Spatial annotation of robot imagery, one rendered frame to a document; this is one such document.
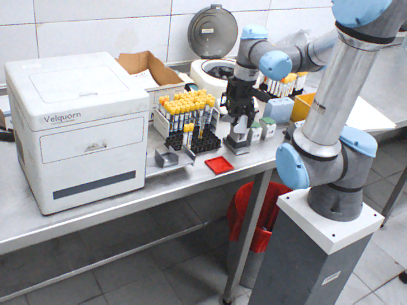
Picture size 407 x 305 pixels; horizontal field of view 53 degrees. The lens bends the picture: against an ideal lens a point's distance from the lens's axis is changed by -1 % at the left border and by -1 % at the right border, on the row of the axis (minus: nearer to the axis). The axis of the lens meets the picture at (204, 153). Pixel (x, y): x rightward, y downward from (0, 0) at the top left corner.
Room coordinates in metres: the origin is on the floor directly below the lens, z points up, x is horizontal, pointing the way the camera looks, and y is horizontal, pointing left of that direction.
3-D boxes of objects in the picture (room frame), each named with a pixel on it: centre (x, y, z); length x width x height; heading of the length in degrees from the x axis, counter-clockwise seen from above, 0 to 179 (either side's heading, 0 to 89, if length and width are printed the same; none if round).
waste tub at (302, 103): (1.40, -0.39, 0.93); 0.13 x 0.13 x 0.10; 37
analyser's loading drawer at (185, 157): (0.94, 0.13, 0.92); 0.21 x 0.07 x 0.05; 128
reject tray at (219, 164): (1.03, -0.05, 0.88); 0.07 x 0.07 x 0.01; 38
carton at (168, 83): (1.31, 0.29, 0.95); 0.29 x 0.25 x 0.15; 38
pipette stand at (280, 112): (1.35, -0.24, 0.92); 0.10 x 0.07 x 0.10; 123
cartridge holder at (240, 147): (1.16, -0.10, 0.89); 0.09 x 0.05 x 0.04; 36
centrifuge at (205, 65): (1.49, -0.04, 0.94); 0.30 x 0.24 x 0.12; 29
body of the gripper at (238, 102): (1.14, -0.08, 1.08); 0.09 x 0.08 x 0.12; 126
